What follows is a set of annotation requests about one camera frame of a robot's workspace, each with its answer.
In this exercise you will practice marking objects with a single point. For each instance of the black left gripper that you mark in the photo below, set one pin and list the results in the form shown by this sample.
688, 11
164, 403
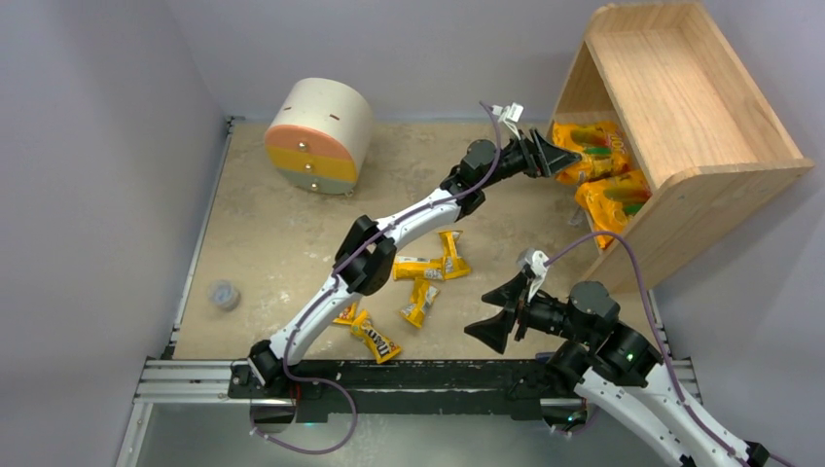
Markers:
534, 155

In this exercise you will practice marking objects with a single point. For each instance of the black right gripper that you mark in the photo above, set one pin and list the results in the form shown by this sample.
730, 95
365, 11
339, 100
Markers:
521, 310

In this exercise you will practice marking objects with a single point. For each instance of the large orange candy bag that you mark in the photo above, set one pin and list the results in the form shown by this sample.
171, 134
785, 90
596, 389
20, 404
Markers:
612, 202
602, 147

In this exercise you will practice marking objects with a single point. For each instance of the yellow candy pack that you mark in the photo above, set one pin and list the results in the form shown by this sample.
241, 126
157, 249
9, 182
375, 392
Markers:
453, 264
422, 297

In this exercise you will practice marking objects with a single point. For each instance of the yellow candy pack horizontal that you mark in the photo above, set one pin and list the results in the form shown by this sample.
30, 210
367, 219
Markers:
405, 268

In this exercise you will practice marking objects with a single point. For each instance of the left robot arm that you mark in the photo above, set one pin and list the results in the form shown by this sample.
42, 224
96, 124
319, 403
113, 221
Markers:
365, 258

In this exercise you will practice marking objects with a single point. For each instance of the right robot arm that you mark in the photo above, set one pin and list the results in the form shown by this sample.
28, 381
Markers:
616, 369

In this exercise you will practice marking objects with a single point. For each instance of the wooden shelf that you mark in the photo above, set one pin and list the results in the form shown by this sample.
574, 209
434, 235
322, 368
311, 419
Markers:
710, 145

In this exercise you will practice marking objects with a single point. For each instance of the yellow M&M pack front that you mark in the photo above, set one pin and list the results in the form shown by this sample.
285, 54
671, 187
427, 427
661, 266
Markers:
381, 347

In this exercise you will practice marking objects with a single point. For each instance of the yellow m&m pack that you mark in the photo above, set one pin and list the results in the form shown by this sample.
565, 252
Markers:
381, 347
347, 316

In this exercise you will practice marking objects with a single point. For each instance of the yellow M&M pack left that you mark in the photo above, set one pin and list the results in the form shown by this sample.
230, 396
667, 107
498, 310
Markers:
347, 316

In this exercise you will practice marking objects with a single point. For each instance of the round pastel drawer cabinet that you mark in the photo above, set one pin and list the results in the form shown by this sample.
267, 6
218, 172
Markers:
319, 139

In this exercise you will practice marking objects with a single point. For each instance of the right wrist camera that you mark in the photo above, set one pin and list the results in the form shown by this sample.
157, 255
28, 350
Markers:
534, 264

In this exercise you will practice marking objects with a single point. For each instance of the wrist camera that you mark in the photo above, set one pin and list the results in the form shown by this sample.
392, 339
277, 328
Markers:
508, 116
534, 264

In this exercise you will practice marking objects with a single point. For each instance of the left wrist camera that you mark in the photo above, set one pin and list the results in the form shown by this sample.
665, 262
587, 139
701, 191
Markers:
508, 116

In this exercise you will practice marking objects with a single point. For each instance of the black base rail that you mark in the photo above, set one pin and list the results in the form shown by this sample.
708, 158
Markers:
523, 390

